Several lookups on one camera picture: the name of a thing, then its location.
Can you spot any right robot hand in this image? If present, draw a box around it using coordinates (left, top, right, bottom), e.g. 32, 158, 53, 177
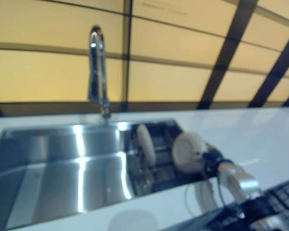
202, 143, 224, 167

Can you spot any cream round plate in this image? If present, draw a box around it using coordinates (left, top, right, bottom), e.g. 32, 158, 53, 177
136, 124, 157, 164
172, 132, 209, 174

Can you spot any black roll-up drying rack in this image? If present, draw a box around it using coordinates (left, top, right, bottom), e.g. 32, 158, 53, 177
127, 121, 208, 195

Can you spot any chrome gooseneck kitchen faucet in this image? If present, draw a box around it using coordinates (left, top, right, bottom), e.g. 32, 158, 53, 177
88, 25, 111, 120

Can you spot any stainless steel sink basin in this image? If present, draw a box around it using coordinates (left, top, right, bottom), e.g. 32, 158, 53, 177
0, 117, 209, 231

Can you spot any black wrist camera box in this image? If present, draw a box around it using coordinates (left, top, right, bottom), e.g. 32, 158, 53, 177
203, 163, 219, 179

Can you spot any dark wire dishwasher rack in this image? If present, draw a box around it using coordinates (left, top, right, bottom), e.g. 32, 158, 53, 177
204, 177, 289, 231

